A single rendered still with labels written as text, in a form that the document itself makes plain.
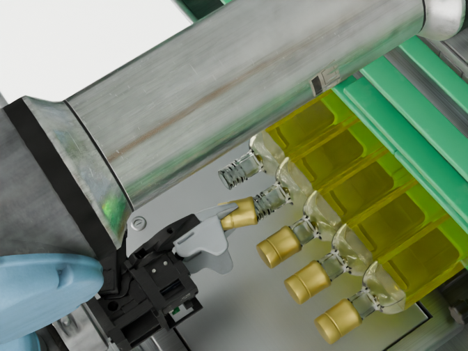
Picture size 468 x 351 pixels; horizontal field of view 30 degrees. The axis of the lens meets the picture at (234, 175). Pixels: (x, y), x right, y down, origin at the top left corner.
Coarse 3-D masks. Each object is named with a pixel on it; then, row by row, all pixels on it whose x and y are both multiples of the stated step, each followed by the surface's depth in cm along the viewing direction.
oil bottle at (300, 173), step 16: (336, 128) 109; (352, 128) 109; (320, 144) 108; (336, 144) 108; (352, 144) 108; (368, 144) 107; (288, 160) 107; (304, 160) 107; (320, 160) 107; (336, 160) 107; (352, 160) 107; (288, 176) 106; (304, 176) 106; (320, 176) 106; (288, 192) 107; (304, 192) 106
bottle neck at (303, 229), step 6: (300, 222) 105; (306, 222) 105; (294, 228) 104; (300, 228) 104; (306, 228) 104; (312, 228) 104; (300, 234) 104; (306, 234) 104; (312, 234) 104; (300, 240) 104; (306, 240) 105
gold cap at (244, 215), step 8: (240, 200) 107; (248, 200) 106; (240, 208) 106; (248, 208) 106; (232, 216) 106; (240, 216) 106; (248, 216) 106; (224, 224) 106; (232, 224) 106; (240, 224) 106; (248, 224) 107
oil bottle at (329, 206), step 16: (368, 160) 106; (384, 160) 106; (336, 176) 106; (352, 176) 106; (368, 176) 105; (384, 176) 105; (400, 176) 105; (320, 192) 105; (336, 192) 105; (352, 192) 104; (368, 192) 104; (384, 192) 104; (304, 208) 105; (320, 208) 104; (336, 208) 104; (352, 208) 103; (320, 224) 103; (336, 224) 103
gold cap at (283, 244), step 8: (280, 232) 104; (288, 232) 104; (264, 240) 104; (272, 240) 103; (280, 240) 103; (288, 240) 103; (296, 240) 103; (256, 248) 105; (264, 248) 103; (272, 248) 103; (280, 248) 103; (288, 248) 103; (296, 248) 104; (264, 256) 104; (272, 256) 103; (280, 256) 103; (288, 256) 104; (272, 264) 103
